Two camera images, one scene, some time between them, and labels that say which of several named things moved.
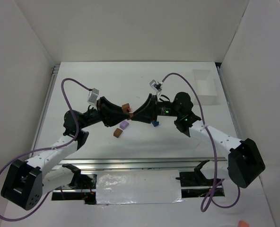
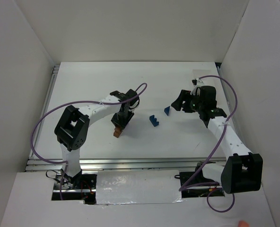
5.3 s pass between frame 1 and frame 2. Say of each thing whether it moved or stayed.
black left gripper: moved
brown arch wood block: moved
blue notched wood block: stayed
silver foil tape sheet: stayed
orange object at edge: stayed
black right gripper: moved
